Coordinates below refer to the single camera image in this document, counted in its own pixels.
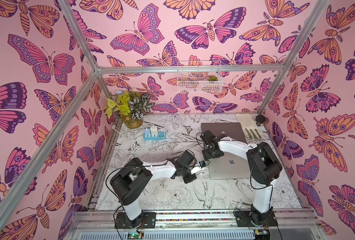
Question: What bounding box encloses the blue power strip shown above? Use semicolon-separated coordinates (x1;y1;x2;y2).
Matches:
143;132;166;141

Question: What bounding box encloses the white charger cable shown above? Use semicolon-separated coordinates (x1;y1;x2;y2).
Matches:
151;112;202;137

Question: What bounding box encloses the white laptop charger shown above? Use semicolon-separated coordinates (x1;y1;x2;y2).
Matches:
150;126;158;137

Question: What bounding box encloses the light blue charger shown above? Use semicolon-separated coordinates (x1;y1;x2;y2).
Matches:
143;128;151;138

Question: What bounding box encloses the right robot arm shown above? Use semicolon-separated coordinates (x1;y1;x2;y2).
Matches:
200;131;283;227

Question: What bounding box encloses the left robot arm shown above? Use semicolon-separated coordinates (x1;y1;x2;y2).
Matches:
105;150;209;229

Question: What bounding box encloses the silver laptop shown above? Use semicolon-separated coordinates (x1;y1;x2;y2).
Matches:
208;145;254;180

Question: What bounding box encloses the dark grey laptop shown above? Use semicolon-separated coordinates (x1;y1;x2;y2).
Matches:
200;122;248;149

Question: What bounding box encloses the white cloth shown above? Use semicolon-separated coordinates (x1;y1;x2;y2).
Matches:
236;114;266;142

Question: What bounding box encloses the black round object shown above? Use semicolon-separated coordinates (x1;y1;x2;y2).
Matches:
255;115;267;126

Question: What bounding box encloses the small succulent in basket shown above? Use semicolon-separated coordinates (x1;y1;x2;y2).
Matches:
207;75;218;82

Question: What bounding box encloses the potted plant in vase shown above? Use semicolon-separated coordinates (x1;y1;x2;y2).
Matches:
104;90;154;129

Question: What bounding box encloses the white wire basket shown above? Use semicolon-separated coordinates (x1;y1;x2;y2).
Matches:
175;64;224;95

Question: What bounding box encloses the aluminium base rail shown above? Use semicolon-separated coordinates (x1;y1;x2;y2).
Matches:
65;209;328;240

